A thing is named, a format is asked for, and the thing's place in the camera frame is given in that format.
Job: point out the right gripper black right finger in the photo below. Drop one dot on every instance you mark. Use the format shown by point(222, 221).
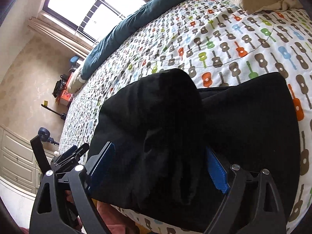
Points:
point(251, 202)

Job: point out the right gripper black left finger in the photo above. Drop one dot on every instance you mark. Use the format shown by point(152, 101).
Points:
point(52, 213)

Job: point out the black pants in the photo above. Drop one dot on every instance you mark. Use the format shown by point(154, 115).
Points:
point(163, 129)

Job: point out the person's left hand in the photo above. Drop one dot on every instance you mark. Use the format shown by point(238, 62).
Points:
point(77, 222)

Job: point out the white drawer cabinet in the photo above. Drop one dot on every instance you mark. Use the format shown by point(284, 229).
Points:
point(18, 162)

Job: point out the red box on floor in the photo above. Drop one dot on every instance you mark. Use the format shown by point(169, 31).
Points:
point(65, 98)

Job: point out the black bag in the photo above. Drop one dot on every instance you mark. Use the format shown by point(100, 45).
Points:
point(60, 85)

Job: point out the beige curtain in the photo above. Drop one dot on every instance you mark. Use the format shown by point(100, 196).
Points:
point(62, 36)

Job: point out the guitar pattern bed sheet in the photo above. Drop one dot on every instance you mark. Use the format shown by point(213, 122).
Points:
point(216, 44)

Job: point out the dark teal duvet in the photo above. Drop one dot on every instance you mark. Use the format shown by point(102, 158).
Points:
point(150, 11)

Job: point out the window with dark frame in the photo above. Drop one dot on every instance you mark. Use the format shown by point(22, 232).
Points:
point(93, 19)

